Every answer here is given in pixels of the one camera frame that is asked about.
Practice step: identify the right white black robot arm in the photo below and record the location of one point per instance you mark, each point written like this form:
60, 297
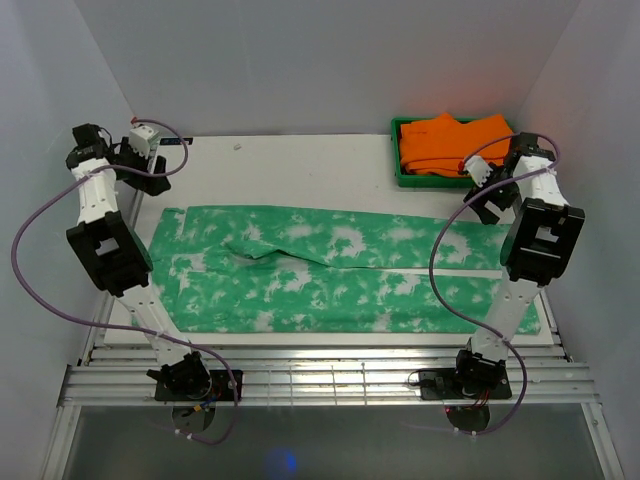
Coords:
536, 251

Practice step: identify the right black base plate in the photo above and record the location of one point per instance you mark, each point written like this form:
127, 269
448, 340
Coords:
444, 384

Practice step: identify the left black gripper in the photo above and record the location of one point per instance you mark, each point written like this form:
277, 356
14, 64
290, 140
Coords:
150, 184

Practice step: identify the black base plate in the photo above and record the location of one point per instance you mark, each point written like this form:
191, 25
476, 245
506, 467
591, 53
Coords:
216, 385
444, 384

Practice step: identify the green white tie-dye trousers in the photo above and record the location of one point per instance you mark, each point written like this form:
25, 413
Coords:
272, 269

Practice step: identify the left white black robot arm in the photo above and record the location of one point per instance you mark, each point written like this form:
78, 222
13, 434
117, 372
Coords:
113, 255

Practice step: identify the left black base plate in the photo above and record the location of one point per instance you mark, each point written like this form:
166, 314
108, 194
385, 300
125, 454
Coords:
216, 385

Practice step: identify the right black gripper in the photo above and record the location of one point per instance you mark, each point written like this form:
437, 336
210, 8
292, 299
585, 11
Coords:
487, 216

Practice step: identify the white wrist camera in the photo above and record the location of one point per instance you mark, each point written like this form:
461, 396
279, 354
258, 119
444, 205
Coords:
143, 139
477, 169

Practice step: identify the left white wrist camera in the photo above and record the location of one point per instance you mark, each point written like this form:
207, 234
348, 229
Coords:
143, 139

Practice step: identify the black label sticker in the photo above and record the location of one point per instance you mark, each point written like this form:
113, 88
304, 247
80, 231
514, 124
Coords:
174, 141

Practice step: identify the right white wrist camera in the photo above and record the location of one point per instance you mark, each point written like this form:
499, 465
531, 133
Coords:
477, 169

